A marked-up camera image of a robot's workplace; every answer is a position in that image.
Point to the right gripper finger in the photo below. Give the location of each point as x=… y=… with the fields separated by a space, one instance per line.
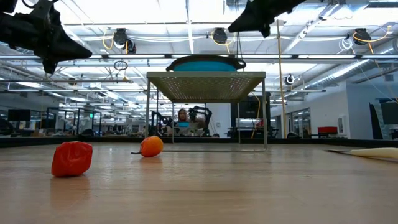
x=250 y=18
x=250 y=27

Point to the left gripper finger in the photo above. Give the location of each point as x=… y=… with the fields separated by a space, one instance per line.
x=68 y=45
x=66 y=55

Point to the blue collapsible colander bowl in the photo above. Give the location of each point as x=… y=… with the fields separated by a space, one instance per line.
x=203 y=66

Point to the background black robot arm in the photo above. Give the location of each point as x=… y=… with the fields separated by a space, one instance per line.
x=160 y=123
x=202 y=116

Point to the black monitor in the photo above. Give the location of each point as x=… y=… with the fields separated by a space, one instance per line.
x=248 y=109
x=18 y=115

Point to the small orange-red pepper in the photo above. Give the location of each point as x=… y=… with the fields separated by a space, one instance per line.
x=73 y=160
x=151 y=146

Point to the person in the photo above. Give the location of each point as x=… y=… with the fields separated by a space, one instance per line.
x=183 y=114

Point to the red box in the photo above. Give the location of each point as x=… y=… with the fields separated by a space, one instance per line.
x=328 y=130

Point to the black aluminium frame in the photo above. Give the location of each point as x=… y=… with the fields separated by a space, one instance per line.
x=109 y=139

